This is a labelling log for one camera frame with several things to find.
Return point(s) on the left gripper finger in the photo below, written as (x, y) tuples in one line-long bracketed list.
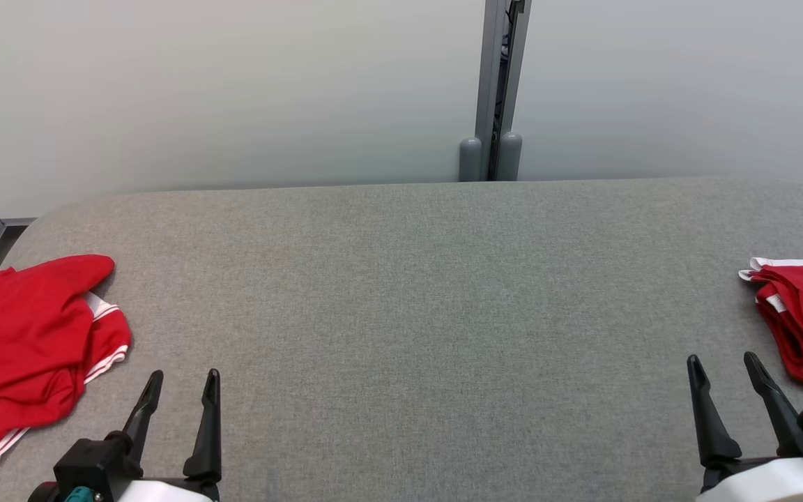
[(211, 432), (143, 418)]

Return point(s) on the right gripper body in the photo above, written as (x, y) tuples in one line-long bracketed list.
[(771, 484)]

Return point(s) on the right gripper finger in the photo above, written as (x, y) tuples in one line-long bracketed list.
[(712, 425), (778, 411)]

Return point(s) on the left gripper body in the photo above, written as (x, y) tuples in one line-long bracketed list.
[(171, 491)]

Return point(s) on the red basketball jersey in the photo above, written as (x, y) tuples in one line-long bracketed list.
[(18, 335)]

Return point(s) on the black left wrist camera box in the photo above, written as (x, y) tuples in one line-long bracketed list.
[(88, 460)]

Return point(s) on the grey cylindrical post cap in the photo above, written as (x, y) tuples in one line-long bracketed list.
[(511, 157), (470, 160)]

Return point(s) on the grey metal partition post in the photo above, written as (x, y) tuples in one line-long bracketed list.
[(488, 70)]

